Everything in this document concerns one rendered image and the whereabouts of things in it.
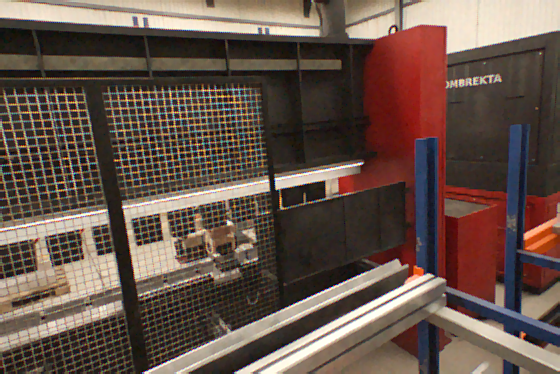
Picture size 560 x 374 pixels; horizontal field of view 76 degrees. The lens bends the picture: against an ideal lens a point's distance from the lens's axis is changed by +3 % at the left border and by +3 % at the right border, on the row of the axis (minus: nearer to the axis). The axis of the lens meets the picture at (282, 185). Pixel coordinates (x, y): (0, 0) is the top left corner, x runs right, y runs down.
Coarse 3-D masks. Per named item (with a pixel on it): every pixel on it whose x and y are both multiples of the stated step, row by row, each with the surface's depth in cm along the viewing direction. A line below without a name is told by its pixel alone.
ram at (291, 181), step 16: (304, 176) 253; (320, 176) 260; (336, 176) 268; (208, 192) 218; (224, 192) 223; (240, 192) 229; (256, 192) 235; (160, 208) 204; (176, 208) 209; (32, 224) 174; (48, 224) 177; (80, 224) 184; (96, 224) 188; (16, 240) 172
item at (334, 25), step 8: (312, 0) 223; (320, 0) 234; (328, 0) 234; (336, 0) 233; (344, 0) 237; (328, 8) 235; (336, 8) 233; (344, 8) 237; (320, 16) 219; (328, 16) 236; (336, 16) 234; (344, 16) 238; (320, 24) 220; (328, 24) 237; (336, 24) 235; (344, 24) 238; (320, 32) 221; (328, 32) 238; (336, 32) 236; (344, 32) 239
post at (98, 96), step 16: (96, 80) 117; (96, 96) 117; (96, 112) 118; (96, 128) 118; (96, 144) 119; (112, 160) 122; (112, 176) 123; (112, 192) 123; (112, 208) 124; (112, 224) 125; (112, 240) 127; (128, 240) 128; (128, 256) 129; (128, 272) 129; (128, 288) 130; (128, 304) 131; (128, 320) 131; (144, 336) 135; (144, 352) 136; (144, 368) 137
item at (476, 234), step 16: (448, 208) 289; (464, 208) 286; (480, 208) 283; (496, 208) 283; (448, 224) 267; (464, 224) 264; (480, 224) 275; (496, 224) 286; (448, 240) 269; (464, 240) 266; (480, 240) 277; (496, 240) 289; (448, 256) 272; (464, 256) 269; (480, 256) 280; (448, 272) 274; (464, 272) 272; (480, 272) 283; (464, 288) 274; (480, 288) 286; (448, 304) 279
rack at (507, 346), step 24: (432, 144) 89; (432, 168) 90; (432, 192) 91; (432, 216) 92; (432, 240) 94; (432, 264) 95; (456, 312) 75; (480, 312) 82; (504, 312) 78; (432, 336) 99; (480, 336) 68; (504, 336) 66; (552, 336) 71; (432, 360) 101; (528, 360) 62; (552, 360) 60
